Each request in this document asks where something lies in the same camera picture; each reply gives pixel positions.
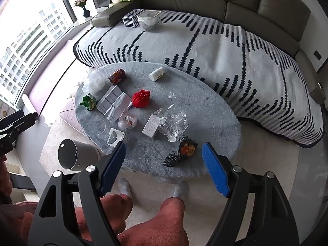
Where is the person's left forearm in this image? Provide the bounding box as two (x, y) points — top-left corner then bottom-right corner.
(0, 159), (12, 203)

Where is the clear square plastic tray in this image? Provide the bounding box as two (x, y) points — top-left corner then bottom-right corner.
(107, 129), (125, 147)

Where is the small white cardboard box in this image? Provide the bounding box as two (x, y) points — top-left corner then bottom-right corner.
(142, 115), (161, 139)

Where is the person's leg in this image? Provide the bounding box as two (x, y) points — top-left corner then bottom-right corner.
(118, 197), (190, 246)
(74, 194), (134, 246)

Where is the white crumpled plastic bag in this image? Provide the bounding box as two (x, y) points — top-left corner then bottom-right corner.
(82, 71), (106, 94)

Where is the black white-dotted box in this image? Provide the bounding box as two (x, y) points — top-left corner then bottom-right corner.
(122, 9), (144, 28)

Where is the orange snack packet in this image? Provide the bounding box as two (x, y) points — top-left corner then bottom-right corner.
(108, 70), (127, 85)

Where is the large clear plastic wrap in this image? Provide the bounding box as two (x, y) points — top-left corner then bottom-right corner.
(154, 104), (189, 142)

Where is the grey-green leather sofa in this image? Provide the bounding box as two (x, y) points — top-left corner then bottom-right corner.
(92, 0), (328, 103)

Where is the white pill bottle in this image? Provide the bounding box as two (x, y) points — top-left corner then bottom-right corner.
(149, 67), (165, 82)

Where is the black flat object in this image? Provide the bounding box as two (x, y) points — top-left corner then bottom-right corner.
(8, 173), (37, 192)

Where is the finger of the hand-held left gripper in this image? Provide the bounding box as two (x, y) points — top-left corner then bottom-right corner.
(0, 113), (37, 144)
(0, 110), (24, 126)

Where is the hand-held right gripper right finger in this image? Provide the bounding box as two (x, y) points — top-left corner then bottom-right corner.
(201, 141), (300, 246)

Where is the green crumpled wrapper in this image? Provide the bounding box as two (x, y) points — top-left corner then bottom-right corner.
(79, 94), (97, 111)

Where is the lilac window bench cushion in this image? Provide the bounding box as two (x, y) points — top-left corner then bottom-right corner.
(27, 39), (79, 116)

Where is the clear wrapper with red contents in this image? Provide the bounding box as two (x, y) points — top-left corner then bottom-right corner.
(118, 110), (137, 129)

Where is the person's foot white sock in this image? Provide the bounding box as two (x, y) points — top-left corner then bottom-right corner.
(118, 178), (133, 200)
(174, 181), (188, 198)

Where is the red cloth pouch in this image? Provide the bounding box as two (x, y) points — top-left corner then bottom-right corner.
(132, 90), (151, 108)

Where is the person's right foot white sock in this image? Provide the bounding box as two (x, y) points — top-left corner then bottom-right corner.
(174, 181), (188, 198)

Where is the person's left foot white sock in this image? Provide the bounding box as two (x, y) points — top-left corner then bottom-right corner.
(118, 178), (133, 200)

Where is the pink fuzzy garment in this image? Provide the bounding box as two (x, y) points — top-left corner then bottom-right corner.
(0, 201), (39, 246)

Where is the printed paper sheet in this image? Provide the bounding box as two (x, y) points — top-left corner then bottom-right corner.
(97, 85), (133, 122)

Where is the white black-striped blanket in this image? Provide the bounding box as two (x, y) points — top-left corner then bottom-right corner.
(73, 10), (325, 148)

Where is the person's left leg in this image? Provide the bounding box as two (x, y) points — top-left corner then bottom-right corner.
(74, 194), (134, 246)

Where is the dark snack wrapper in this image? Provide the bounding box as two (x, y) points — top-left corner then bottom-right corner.
(161, 136), (198, 168)

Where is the person's right leg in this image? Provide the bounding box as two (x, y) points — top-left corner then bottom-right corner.
(118, 197), (190, 246)

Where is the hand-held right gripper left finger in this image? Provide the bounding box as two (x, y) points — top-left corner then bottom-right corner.
(28, 142), (126, 246)

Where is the window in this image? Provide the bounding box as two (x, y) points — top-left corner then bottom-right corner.
(0, 0), (108, 105)

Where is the pink ottoman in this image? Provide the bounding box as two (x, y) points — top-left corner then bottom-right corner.
(59, 98), (85, 134)

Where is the clear plastic film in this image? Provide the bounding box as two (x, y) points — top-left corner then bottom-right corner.
(96, 119), (109, 136)

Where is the white side table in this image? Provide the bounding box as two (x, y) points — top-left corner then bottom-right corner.
(76, 17), (96, 26)

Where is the clear plastic container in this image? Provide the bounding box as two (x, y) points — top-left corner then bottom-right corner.
(137, 10), (162, 31)

